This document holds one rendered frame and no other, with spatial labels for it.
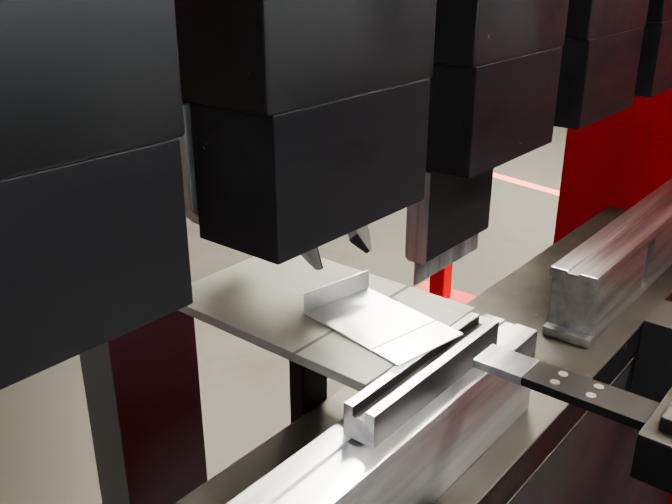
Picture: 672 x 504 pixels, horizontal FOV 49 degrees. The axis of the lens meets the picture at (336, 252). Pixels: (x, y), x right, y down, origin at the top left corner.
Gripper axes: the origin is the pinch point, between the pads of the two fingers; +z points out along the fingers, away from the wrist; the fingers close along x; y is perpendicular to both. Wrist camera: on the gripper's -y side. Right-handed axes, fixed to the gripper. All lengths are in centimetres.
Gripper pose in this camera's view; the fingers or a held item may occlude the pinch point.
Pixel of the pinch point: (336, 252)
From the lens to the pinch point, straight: 73.8
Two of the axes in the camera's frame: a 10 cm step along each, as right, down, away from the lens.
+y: 5.0, -3.7, -7.8
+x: 7.5, -2.6, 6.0
